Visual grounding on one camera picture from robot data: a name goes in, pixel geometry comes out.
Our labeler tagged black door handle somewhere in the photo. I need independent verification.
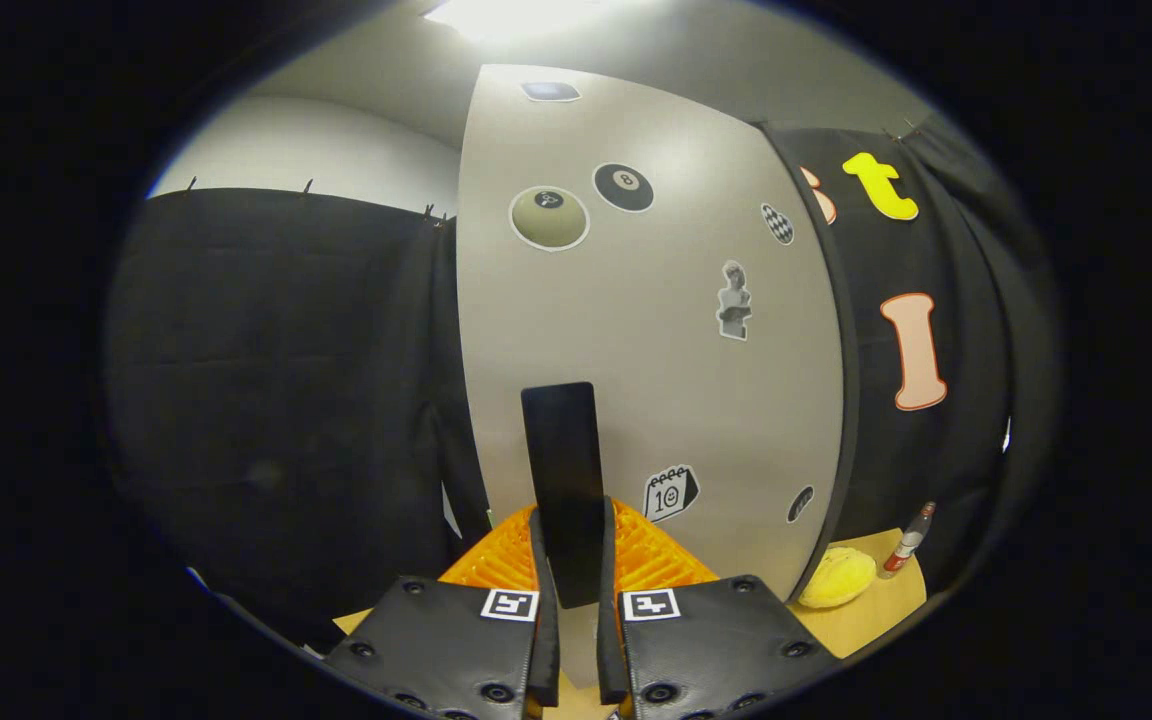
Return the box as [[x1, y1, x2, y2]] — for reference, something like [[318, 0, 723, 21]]
[[521, 382, 607, 609]]

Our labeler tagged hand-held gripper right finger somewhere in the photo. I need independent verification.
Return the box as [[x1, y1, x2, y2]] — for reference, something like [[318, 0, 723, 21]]
[[596, 497, 842, 720]]

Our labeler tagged large ceiling light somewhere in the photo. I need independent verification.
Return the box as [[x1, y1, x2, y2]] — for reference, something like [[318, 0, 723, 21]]
[[421, 0, 637, 41]]

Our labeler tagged grey shoe cabinet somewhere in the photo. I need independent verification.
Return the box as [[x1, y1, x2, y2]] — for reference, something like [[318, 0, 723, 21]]
[[758, 120, 862, 601]]

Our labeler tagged small red label bottle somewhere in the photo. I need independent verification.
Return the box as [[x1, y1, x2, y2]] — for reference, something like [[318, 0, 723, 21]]
[[879, 502, 937, 581]]

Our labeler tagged grey shoe cabinet door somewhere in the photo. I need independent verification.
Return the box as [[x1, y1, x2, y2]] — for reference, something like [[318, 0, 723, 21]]
[[456, 65, 845, 691]]

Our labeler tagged black backdrop cloth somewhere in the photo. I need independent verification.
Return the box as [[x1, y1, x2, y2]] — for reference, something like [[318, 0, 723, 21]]
[[106, 125, 1057, 651]]

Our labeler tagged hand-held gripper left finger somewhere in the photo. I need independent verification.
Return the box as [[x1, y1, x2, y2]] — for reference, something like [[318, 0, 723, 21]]
[[321, 500, 562, 720]]

